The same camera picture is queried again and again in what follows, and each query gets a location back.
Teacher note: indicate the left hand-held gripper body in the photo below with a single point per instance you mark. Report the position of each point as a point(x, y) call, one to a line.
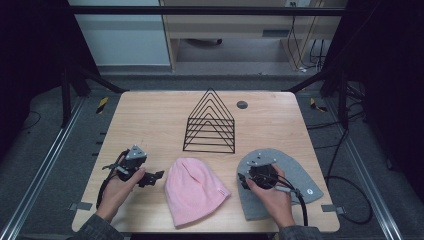
point(133, 160)

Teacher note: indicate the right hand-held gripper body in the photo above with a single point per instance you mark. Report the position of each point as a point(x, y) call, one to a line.
point(263, 173)

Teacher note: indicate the grey beanie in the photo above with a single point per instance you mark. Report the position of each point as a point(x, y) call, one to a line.
point(300, 176)

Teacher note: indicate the pink beanie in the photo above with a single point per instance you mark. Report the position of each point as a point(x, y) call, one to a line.
point(191, 190)

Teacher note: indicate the person's right hand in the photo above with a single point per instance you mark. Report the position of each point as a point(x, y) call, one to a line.
point(276, 203)

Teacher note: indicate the person's left hand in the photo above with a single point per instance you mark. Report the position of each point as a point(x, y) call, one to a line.
point(115, 195)

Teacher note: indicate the yellow black floor tape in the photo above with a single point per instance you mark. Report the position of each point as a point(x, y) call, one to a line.
point(316, 105)
point(102, 105)

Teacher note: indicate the grey tape strip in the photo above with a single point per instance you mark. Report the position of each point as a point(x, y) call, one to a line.
point(81, 206)
point(332, 209)

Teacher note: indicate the grey round table grommet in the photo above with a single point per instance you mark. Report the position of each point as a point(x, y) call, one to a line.
point(242, 105)

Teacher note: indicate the white cabinet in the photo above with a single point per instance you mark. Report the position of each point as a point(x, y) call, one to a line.
point(123, 36)

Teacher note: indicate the black curtain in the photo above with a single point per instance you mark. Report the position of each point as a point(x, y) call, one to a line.
point(30, 50)
point(390, 66)

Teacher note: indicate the black frame leg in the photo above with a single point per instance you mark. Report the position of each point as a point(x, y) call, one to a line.
point(66, 100)
point(342, 100)

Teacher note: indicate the aluminium floor rail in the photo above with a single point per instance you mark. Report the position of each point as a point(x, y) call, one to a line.
point(43, 166)
point(366, 173)

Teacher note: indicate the black frame crossbar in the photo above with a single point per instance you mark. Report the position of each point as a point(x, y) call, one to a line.
point(200, 10)

